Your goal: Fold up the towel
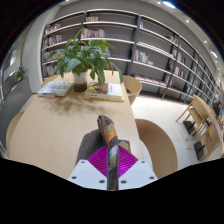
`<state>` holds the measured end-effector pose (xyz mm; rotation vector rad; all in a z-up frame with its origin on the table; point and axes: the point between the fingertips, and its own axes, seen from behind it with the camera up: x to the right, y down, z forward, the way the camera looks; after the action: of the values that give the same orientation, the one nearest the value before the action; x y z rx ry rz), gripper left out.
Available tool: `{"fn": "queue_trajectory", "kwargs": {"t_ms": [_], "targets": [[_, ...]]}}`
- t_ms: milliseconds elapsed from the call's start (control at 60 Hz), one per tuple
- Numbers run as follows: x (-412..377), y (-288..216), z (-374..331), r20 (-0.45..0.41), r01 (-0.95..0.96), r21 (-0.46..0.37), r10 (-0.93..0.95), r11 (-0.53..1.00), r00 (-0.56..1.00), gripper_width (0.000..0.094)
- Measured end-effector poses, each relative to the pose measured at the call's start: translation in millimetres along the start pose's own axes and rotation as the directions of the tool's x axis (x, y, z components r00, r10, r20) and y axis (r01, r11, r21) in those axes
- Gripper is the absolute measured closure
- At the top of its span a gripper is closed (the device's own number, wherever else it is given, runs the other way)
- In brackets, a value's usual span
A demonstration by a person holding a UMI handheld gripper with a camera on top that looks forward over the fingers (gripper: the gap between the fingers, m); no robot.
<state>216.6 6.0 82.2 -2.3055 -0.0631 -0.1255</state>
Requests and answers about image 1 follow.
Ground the grey shelf unit with books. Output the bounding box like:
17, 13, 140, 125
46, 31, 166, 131
40, 9, 224, 114

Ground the group of ceiling lights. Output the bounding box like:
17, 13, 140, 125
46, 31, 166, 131
161, 0, 219, 59

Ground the yellow book stack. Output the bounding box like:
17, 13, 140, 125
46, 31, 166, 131
83, 81, 125, 103

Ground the green potted plant, white pot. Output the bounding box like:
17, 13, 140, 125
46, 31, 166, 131
48, 28, 124, 93

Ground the white book stack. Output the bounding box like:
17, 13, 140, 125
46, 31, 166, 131
37, 80, 74, 98

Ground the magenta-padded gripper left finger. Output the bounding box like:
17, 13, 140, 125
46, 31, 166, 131
68, 144, 109, 191

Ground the zigzag-patterned grey towel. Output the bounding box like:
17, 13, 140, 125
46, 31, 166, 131
75, 114, 132, 192

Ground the small green background plant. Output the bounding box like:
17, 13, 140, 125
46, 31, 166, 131
14, 66, 30, 83

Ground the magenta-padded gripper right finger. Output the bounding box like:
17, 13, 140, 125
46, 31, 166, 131
118, 146, 158, 191

